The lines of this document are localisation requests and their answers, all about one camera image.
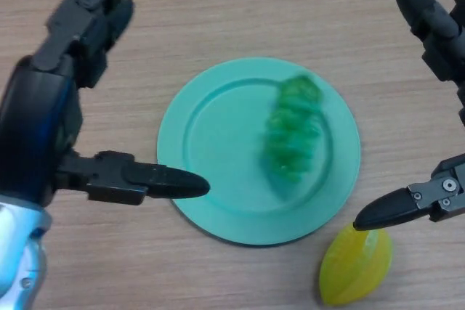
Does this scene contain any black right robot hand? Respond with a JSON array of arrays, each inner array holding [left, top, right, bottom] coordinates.
[[352, 0, 465, 232]]

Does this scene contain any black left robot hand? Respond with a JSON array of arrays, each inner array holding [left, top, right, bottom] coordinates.
[[0, 0, 211, 209]]

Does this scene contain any green plastic grape bunch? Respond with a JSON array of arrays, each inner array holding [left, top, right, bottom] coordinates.
[[258, 73, 327, 195]]

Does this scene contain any round teal green plate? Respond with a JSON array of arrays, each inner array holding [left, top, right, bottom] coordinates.
[[156, 57, 362, 248]]

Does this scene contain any yellow green plastic starfruit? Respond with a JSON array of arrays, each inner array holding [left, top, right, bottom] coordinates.
[[318, 224, 394, 306]]

